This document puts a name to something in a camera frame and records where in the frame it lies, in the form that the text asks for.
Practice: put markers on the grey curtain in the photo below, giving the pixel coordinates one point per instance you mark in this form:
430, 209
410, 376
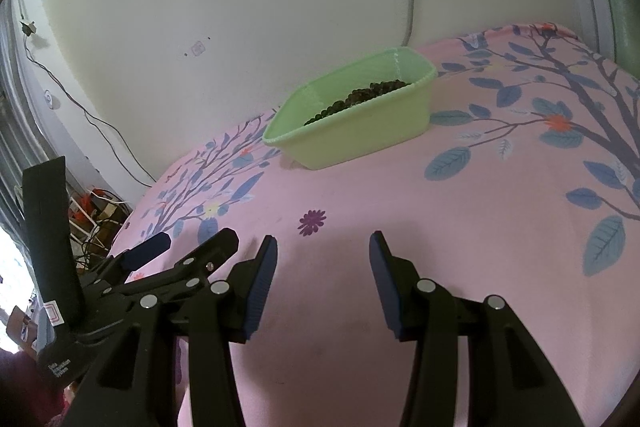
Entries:
15, 147

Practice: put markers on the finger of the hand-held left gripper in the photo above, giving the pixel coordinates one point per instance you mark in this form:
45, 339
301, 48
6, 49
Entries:
150, 247
215, 249

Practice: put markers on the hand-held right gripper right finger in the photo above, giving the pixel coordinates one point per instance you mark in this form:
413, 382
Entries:
385, 287

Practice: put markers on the pink tree print bedsheet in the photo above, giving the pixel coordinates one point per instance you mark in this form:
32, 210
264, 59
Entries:
475, 227

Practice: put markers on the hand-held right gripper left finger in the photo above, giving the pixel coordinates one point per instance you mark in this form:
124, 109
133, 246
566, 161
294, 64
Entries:
262, 287

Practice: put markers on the cardboard box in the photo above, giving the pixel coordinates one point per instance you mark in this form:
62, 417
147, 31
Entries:
20, 327

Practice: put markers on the white wall hook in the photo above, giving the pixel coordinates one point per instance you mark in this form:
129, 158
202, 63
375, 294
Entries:
48, 97

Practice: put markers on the green plastic basin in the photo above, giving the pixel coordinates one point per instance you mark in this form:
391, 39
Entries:
360, 132

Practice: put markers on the person's left forearm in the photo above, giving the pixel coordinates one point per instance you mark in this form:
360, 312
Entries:
25, 392

